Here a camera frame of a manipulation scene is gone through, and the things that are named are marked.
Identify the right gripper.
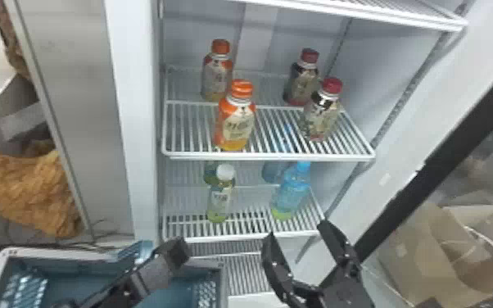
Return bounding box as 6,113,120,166
260,220,375,308

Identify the green bottle white cap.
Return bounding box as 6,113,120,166
206,162,237,224

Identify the blue bottle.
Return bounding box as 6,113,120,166
270,161,312,222
260,161,292,184

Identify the cardboard box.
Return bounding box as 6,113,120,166
376,201,493,308

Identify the dark bottle red cap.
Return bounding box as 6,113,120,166
299,76,344,143
282,48,321,107

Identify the blue basket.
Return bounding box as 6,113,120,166
0,239,227,308

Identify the orange bottle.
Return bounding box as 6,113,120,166
200,38,234,103
213,79,257,152

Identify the white fridge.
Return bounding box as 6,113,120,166
13,0,493,308

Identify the brown cloth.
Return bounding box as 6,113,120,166
0,138,84,240

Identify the fridge door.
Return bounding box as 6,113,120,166
351,55,493,308

